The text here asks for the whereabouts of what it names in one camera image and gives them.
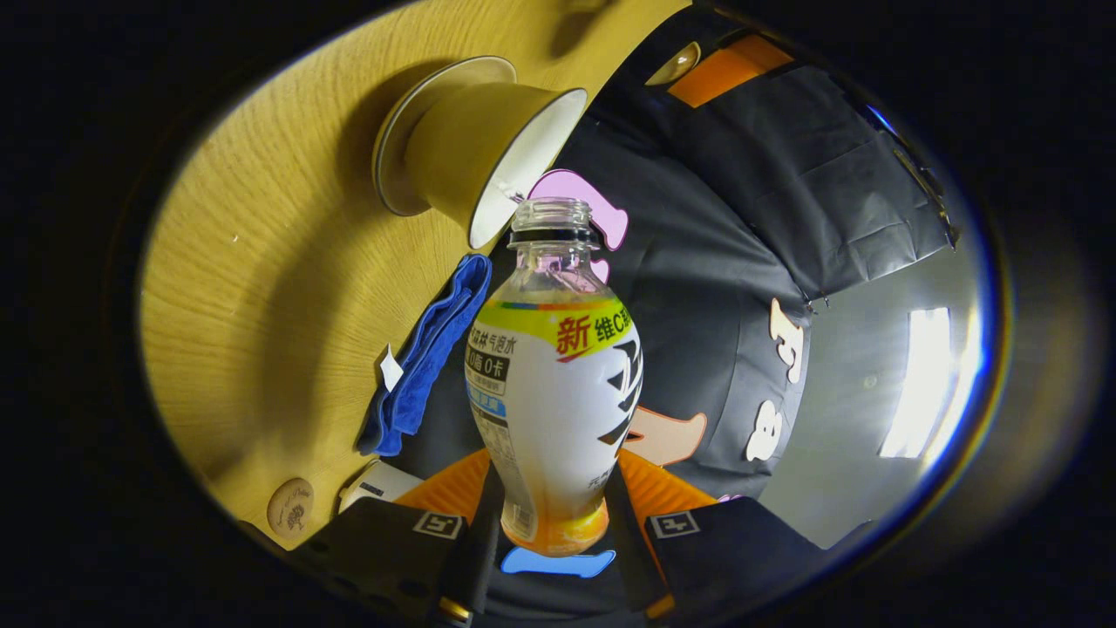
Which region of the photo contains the white teacup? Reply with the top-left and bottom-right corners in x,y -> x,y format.
403,81 -> 589,252

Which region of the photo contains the labelled plastic water bottle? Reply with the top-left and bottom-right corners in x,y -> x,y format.
464,197 -> 644,559

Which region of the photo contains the black backdrop cloth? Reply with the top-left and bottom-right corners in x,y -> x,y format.
392,9 -> 960,625

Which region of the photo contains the ceiling light panel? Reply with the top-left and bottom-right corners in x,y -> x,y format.
879,307 -> 953,461

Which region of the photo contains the white saucer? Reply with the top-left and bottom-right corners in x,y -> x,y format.
372,55 -> 518,217

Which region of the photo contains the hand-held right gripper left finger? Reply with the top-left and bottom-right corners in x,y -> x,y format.
288,447 -> 507,628

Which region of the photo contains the blue towel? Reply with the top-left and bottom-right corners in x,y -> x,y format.
356,254 -> 493,458

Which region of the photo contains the round cork coaster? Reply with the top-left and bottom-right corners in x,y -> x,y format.
266,476 -> 315,538

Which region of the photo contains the white toaster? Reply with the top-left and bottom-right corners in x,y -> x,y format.
337,460 -> 426,515

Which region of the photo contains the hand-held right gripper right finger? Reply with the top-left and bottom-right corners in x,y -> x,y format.
602,447 -> 873,622

